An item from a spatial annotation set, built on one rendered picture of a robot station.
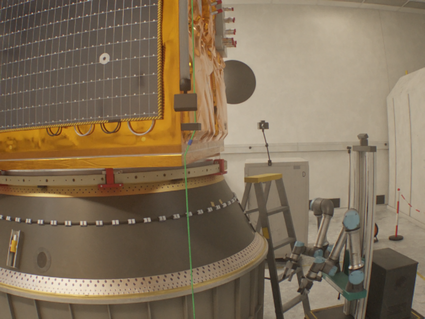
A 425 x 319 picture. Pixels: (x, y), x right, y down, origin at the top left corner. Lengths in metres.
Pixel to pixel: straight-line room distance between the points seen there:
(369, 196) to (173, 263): 1.61
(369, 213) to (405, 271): 0.62
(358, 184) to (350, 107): 7.05
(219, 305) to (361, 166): 1.65
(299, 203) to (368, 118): 4.83
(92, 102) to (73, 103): 0.10
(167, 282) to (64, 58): 1.14
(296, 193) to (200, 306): 4.09
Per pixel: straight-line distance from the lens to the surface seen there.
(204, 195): 2.31
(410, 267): 3.31
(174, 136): 1.72
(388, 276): 3.20
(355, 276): 2.85
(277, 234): 6.08
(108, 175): 2.00
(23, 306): 2.12
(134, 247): 1.98
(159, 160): 1.74
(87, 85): 1.81
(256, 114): 9.92
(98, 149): 1.82
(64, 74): 1.87
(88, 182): 2.01
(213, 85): 2.67
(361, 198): 3.29
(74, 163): 1.88
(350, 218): 2.74
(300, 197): 6.01
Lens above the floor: 1.86
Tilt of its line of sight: 3 degrees down
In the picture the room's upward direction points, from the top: 2 degrees counter-clockwise
